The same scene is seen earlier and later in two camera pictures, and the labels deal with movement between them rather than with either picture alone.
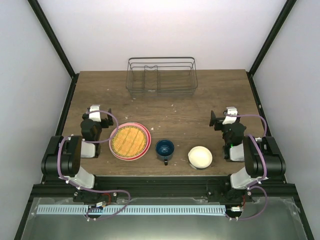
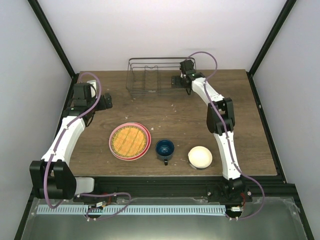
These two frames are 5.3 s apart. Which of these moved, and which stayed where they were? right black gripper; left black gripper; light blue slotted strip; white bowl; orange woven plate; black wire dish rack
Moved: left black gripper; right black gripper
Stayed: white bowl; light blue slotted strip; orange woven plate; black wire dish rack
